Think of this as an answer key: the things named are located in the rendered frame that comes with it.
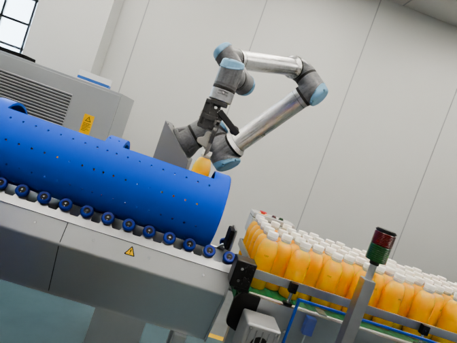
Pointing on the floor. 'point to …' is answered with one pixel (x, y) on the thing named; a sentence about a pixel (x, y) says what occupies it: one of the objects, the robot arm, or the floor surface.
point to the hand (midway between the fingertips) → (207, 152)
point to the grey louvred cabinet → (64, 98)
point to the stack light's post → (356, 310)
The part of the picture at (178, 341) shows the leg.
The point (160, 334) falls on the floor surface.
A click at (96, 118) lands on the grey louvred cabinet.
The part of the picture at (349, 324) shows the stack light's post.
